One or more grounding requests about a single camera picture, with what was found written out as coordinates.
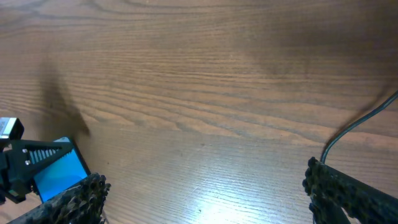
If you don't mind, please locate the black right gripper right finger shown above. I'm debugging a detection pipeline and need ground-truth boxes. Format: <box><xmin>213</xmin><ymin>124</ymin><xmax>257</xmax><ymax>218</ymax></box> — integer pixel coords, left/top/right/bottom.
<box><xmin>302</xmin><ymin>157</ymin><xmax>397</xmax><ymax>224</ymax></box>

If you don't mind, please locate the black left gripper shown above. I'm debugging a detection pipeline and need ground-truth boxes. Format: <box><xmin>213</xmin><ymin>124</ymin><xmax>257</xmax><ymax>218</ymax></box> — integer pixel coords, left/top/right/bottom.
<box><xmin>1</xmin><ymin>140</ymin><xmax>73</xmax><ymax>205</ymax></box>

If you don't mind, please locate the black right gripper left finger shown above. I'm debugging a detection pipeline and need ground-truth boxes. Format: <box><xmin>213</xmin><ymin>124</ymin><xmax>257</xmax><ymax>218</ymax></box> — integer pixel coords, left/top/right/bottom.
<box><xmin>11</xmin><ymin>173</ymin><xmax>111</xmax><ymax>224</ymax></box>

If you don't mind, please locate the blue Galaxy smartphone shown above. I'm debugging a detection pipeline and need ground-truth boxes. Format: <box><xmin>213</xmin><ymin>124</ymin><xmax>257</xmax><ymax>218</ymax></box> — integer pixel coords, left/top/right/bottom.
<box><xmin>34</xmin><ymin>143</ymin><xmax>91</xmax><ymax>203</ymax></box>

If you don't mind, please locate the black USB charging cable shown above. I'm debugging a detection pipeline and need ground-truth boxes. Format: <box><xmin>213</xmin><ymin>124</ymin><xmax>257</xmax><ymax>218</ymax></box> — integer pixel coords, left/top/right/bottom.
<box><xmin>320</xmin><ymin>90</ymin><xmax>398</xmax><ymax>165</ymax></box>

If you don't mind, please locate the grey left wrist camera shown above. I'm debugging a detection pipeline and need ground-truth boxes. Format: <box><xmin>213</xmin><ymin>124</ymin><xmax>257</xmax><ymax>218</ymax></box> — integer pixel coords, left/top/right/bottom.
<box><xmin>0</xmin><ymin>117</ymin><xmax>24</xmax><ymax>140</ymax></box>

